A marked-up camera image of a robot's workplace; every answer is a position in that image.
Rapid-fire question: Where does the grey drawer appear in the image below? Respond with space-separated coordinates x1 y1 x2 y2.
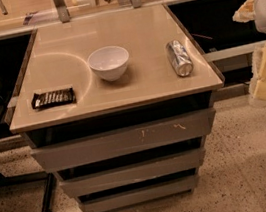
60 148 205 198
80 175 198 212
31 108 215 173

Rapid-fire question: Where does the grey drawer cabinet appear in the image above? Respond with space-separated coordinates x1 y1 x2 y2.
10 5 222 212

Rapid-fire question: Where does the grey top drawer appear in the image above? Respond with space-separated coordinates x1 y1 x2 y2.
31 108 215 173

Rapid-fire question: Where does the white ceramic bowl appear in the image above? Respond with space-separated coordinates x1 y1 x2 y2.
87 46 129 82

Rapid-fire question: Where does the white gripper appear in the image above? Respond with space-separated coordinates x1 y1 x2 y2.
232 0 266 105

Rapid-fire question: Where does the grey bottom drawer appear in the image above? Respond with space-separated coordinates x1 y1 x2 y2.
80 175 198 212

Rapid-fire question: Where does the silver soda can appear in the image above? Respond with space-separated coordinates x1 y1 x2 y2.
166 40 193 77

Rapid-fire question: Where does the grey middle drawer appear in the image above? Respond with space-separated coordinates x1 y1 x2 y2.
60 148 205 198

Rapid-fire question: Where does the dark snack bar wrapper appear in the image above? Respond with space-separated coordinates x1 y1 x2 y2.
31 88 76 110

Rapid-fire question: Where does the grey metal frame post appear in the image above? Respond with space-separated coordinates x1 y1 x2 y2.
53 0 70 23

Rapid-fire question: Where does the black table leg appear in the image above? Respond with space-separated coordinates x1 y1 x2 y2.
41 173 55 212

